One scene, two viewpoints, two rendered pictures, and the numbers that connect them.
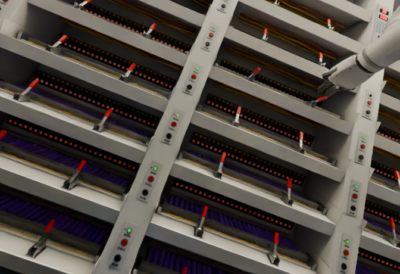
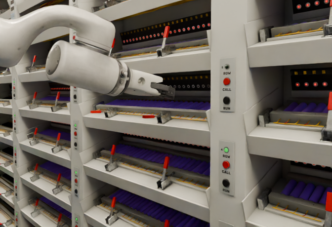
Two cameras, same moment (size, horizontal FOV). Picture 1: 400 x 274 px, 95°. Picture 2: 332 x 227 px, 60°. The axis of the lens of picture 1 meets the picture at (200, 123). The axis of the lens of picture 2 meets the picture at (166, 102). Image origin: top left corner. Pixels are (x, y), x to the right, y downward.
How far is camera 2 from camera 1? 111 cm
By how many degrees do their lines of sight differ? 49
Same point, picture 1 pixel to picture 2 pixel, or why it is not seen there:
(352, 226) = not seen: outside the picture
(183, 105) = (77, 162)
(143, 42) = (53, 116)
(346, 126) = (202, 136)
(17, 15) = (21, 127)
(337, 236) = not seen: outside the picture
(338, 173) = (203, 211)
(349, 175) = (215, 213)
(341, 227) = not seen: outside the picture
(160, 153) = (76, 206)
